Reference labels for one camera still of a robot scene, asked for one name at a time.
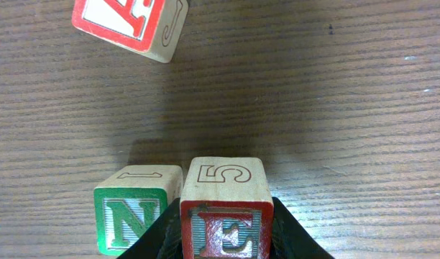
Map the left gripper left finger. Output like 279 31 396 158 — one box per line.
118 198 183 259

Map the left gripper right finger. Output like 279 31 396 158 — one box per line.
270 197 334 259

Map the green N block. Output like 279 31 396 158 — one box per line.
93 165 183 255

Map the red E block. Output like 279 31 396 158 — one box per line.
180 157 274 259

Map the red A block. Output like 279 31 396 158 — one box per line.
72 0 189 63

